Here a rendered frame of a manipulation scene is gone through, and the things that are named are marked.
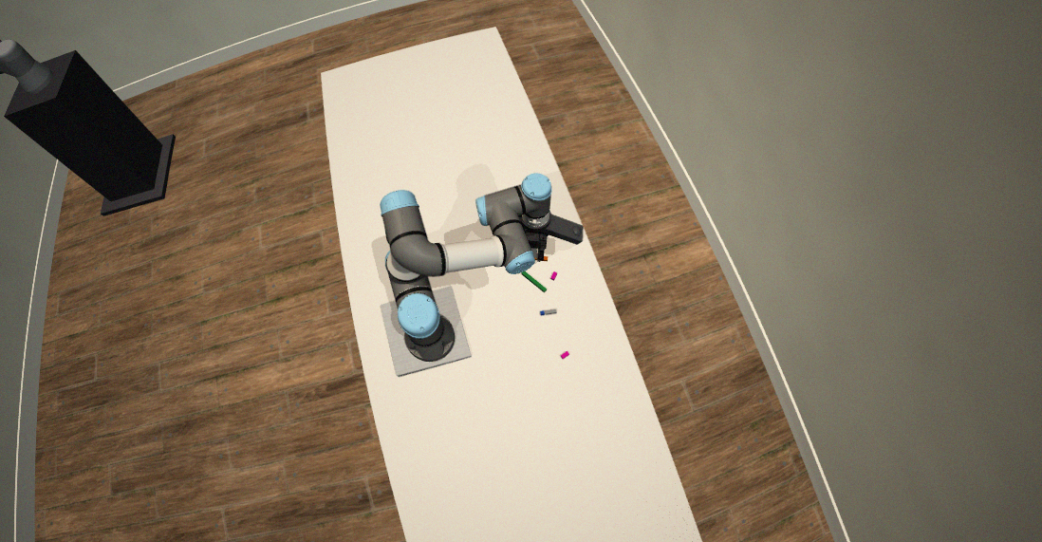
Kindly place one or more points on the green rod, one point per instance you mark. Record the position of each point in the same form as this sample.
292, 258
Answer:
536, 283

